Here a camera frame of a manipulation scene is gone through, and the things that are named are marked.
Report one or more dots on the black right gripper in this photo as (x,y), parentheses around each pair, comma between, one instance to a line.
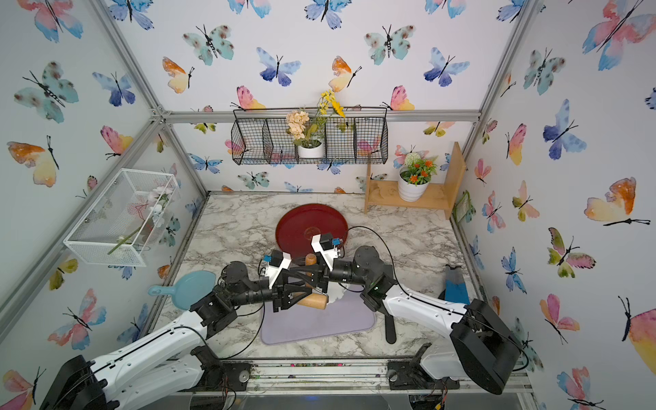
(321,280)

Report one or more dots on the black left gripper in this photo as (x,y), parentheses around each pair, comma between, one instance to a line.
(283,301)

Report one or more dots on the lavender silicone mat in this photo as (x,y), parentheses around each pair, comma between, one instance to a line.
(300,323)

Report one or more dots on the white dough piece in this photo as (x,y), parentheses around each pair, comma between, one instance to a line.
(335,292)

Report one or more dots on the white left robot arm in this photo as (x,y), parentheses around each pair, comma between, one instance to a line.
(177,357)

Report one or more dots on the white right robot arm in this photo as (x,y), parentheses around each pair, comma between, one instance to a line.
(482,349)

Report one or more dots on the red round tray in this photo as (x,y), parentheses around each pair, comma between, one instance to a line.
(297,227)

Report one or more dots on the wooden shelf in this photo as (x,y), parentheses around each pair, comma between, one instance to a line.
(437,196)

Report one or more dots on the teal plastic scoop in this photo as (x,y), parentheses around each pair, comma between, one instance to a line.
(188,290)

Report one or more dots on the white ribbed flower pot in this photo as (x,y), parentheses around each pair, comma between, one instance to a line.
(408,191)

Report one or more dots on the blue rubber glove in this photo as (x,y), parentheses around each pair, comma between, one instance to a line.
(455,286)

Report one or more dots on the white pot with flowers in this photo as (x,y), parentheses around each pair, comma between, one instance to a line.
(309,130)

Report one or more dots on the orange flower plant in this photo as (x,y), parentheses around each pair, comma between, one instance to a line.
(419,170)

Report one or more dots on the green paper packet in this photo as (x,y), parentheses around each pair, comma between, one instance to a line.
(464,211)

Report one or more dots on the pink artificial flower stem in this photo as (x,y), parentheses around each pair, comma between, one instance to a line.
(149,212)

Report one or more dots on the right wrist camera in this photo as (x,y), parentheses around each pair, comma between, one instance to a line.
(329,248)

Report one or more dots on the black handled strainer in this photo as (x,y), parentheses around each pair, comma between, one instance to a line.
(389,328)

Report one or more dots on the black wire wall basket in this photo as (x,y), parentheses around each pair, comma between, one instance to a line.
(359,135)

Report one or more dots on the white mesh wall basket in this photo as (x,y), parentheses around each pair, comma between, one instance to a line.
(97,231)

